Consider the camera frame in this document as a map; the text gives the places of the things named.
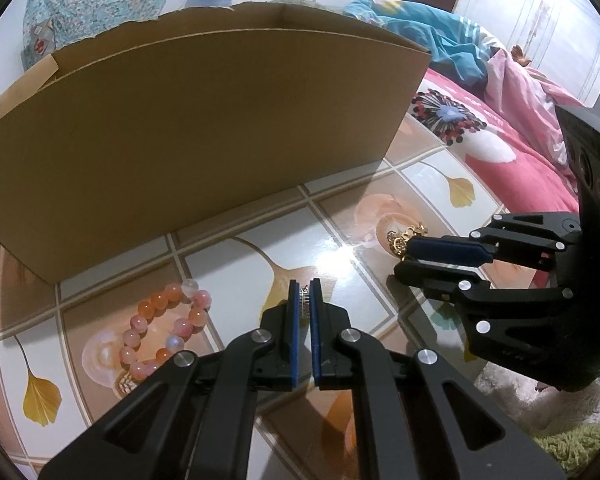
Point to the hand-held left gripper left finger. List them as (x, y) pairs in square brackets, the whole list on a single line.
[(294, 330)]

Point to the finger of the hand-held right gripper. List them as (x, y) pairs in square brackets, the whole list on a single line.
[(450, 252), (430, 277)]

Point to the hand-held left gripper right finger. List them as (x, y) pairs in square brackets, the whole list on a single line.
[(316, 330)]

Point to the brown cardboard box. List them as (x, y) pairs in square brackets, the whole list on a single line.
[(180, 135)]

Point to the pink floral fleece blanket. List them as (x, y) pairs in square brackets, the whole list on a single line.
[(505, 170)]

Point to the white fluffy rug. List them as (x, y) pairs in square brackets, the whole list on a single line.
[(520, 400)]

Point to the light pink quilt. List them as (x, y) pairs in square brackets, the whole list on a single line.
[(525, 95)]

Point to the green shaggy rug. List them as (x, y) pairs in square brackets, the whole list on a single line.
[(575, 447)]

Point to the teal blanket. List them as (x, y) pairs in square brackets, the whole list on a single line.
[(430, 30)]

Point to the white wardrobe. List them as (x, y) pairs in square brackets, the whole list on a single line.
[(530, 25)]

